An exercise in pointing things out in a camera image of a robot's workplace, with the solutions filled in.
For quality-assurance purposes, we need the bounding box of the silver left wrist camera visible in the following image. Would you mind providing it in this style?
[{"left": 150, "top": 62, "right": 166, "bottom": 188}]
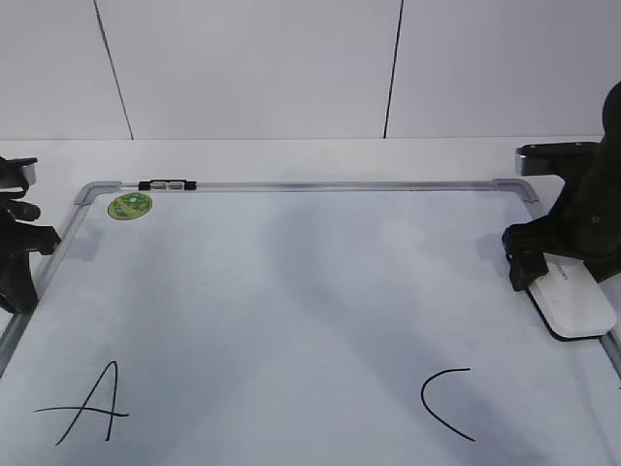
[{"left": 1, "top": 157, "right": 38, "bottom": 189}]

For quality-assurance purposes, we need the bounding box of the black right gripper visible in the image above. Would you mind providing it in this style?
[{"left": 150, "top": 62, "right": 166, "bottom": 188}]
[{"left": 502, "top": 84, "right": 620, "bottom": 291}]

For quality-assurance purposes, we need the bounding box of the white board with grey frame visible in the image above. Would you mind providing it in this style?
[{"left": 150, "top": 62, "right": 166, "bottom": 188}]
[{"left": 1, "top": 180, "right": 620, "bottom": 465}]

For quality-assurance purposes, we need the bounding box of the white board eraser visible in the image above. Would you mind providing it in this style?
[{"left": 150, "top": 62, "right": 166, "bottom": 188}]
[{"left": 528, "top": 254, "right": 617, "bottom": 340}]

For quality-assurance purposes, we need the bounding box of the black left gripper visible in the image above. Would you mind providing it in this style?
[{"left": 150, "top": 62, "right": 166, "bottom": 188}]
[{"left": 1, "top": 197, "right": 61, "bottom": 314}]

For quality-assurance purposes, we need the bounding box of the round green sticker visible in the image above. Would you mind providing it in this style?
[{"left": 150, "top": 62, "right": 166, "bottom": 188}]
[{"left": 107, "top": 192, "right": 153, "bottom": 221}]

